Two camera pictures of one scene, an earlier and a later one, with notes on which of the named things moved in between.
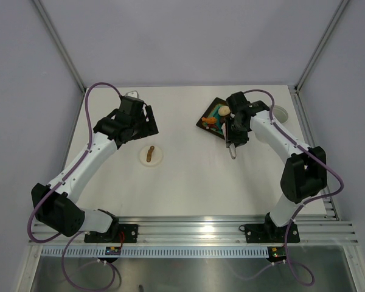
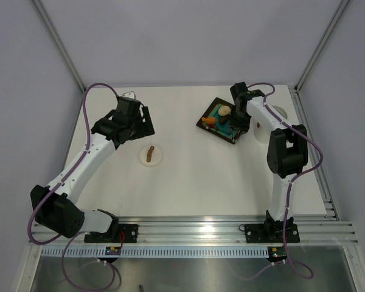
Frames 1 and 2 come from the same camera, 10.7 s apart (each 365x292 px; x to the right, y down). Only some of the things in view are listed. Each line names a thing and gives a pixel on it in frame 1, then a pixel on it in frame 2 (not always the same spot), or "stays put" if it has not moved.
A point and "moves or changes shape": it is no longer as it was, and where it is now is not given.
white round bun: (224, 111) stays put
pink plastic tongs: (232, 151) moves or changes shape
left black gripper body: (138, 125) stays put
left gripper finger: (148, 131) stays put
